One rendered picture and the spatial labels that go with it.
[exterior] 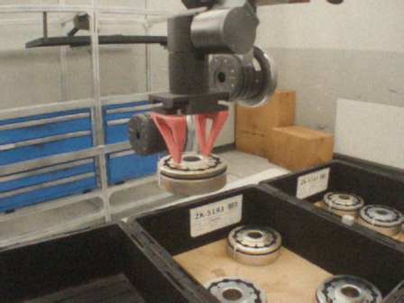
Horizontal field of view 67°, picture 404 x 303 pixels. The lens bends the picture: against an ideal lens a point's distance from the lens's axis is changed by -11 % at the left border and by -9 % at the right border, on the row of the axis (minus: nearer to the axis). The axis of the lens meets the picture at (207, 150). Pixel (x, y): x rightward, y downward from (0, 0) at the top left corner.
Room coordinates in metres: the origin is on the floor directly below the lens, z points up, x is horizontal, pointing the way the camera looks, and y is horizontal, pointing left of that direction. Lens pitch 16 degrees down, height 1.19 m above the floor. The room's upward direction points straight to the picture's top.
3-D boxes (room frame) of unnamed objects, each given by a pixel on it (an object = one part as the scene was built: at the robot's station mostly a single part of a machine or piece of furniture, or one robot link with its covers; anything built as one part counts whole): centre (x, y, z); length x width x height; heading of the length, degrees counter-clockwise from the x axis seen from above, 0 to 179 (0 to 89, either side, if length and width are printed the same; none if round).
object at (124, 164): (2.45, 0.43, 0.60); 0.72 x 0.03 x 0.56; 132
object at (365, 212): (0.65, -0.40, 0.86); 0.10 x 0.10 x 0.01
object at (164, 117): (0.47, 0.03, 1.09); 0.07 x 0.07 x 0.09; 35
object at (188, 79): (0.48, 0.02, 1.16); 0.10 x 0.07 x 0.07; 125
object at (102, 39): (2.52, 0.70, 1.32); 1.20 x 0.45 x 0.06; 132
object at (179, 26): (0.47, 0.02, 1.22); 0.07 x 0.06 x 0.07; 42
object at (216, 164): (0.48, 0.02, 1.04); 0.10 x 0.10 x 0.01
